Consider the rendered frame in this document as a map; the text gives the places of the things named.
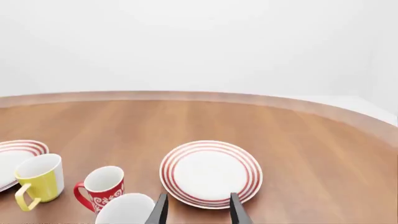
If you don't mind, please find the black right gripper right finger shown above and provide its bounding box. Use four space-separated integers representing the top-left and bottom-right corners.
229 192 254 224

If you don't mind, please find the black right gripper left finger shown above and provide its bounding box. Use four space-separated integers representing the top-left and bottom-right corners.
145 192 169 224

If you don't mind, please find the plain white mug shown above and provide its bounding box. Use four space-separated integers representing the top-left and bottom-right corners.
95 192 155 224

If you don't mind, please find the white plate with red rings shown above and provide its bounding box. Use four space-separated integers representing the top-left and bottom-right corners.
0 139 50 193
159 140 264 210

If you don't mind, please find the red patterned mug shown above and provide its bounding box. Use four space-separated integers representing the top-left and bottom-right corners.
73 166 126 215

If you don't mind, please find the yellow and white mug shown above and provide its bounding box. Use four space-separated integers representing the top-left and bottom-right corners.
14 153 65 212

